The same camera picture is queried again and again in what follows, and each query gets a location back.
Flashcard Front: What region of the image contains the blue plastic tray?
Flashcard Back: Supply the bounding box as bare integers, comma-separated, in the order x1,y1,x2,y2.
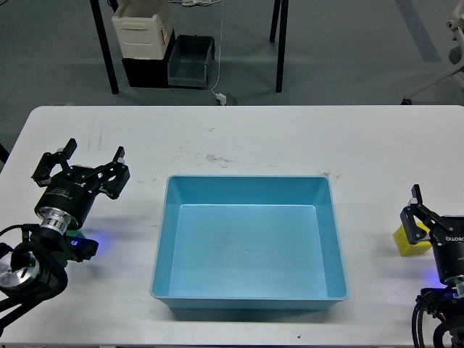
150,175,349,311

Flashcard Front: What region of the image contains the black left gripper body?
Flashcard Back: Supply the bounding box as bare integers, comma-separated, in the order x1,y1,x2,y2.
34,165,100,229

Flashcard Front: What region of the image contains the green block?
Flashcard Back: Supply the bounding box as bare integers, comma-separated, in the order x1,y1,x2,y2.
66,230,85,239

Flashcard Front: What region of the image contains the black table leg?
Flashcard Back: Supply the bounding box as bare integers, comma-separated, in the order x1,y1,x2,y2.
269,0,281,43
275,0,289,93
89,0,119,95

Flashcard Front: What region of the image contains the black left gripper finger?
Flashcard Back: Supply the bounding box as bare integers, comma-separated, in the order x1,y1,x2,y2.
31,138,78,187
80,146,130,199

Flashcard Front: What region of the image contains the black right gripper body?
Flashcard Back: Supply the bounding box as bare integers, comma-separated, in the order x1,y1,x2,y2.
430,216,463,285

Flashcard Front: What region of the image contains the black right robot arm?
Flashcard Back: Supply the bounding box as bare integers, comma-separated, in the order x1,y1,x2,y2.
395,184,463,347

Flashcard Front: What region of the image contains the white power adapter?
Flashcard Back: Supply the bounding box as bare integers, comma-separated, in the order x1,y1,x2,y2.
215,93,227,106

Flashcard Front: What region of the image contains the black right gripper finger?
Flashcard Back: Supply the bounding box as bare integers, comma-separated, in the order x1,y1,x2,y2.
400,184,447,245

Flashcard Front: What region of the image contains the black table leg left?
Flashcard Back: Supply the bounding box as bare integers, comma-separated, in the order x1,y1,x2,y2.
89,0,119,95

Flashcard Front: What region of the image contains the white chair base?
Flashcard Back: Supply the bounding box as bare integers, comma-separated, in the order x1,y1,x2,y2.
400,0,464,106

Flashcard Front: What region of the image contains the cream plastic crate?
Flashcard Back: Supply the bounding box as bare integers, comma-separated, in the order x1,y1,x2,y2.
112,0,173,60

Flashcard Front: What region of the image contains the black box under crate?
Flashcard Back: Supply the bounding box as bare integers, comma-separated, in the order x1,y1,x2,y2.
122,31,175,88

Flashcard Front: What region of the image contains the yellow block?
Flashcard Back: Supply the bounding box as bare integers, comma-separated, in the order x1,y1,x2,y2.
393,225,432,257

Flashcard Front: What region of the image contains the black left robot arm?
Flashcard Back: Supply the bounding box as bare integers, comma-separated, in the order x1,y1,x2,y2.
1,138,130,328

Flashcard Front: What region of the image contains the dark grey storage bin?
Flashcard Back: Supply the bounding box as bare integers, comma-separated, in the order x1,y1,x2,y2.
167,35,215,89

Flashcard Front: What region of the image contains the black rear table leg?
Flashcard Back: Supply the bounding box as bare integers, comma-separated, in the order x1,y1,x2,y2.
269,0,281,43

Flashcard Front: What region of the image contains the black table leg right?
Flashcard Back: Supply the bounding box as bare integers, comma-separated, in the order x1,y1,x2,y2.
275,0,289,93

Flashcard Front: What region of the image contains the white hanging cable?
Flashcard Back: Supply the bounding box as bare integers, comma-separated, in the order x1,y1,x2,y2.
211,0,225,96

